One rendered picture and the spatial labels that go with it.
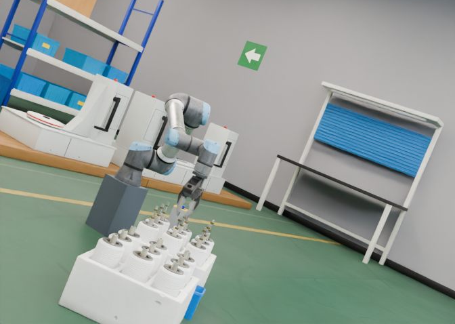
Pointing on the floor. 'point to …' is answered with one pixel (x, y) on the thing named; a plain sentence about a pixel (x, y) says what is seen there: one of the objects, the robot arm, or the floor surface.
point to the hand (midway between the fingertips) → (182, 215)
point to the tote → (4, 87)
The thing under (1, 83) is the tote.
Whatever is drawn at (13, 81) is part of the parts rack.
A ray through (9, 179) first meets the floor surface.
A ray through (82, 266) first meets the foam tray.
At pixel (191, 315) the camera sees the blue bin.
